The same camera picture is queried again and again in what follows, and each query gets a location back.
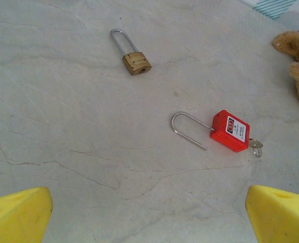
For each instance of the brass padlock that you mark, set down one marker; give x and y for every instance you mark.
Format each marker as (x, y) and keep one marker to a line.
(136, 63)

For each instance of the red padlock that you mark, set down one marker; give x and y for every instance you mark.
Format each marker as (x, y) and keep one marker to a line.
(230, 131)

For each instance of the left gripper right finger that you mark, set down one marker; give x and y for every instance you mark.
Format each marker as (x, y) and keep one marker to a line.
(281, 217)

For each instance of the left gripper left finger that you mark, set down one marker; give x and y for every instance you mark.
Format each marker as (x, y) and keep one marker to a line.
(17, 217)

